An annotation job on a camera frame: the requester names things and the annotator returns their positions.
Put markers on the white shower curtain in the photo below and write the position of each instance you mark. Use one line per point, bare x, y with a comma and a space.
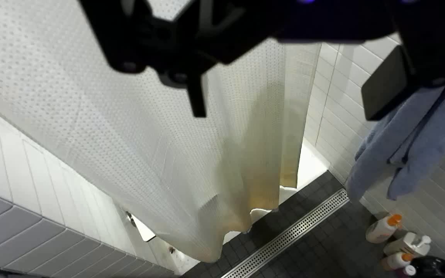
189, 179

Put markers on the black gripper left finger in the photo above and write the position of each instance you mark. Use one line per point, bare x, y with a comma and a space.
133, 38

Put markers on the metal floor drain grate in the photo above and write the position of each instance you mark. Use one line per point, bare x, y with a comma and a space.
289, 236

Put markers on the blue hanging towel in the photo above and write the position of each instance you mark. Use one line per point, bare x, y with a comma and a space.
410, 140

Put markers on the white bottle orange cap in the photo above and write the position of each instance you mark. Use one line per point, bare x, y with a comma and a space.
383, 228

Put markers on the small white orange bottle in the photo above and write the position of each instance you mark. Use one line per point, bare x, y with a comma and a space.
396, 261

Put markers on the black bag on floor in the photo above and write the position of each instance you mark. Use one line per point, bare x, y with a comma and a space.
428, 267

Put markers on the white pump bottle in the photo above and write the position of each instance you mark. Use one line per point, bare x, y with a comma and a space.
410, 242

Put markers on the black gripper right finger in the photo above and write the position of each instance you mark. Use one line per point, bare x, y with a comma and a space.
388, 85

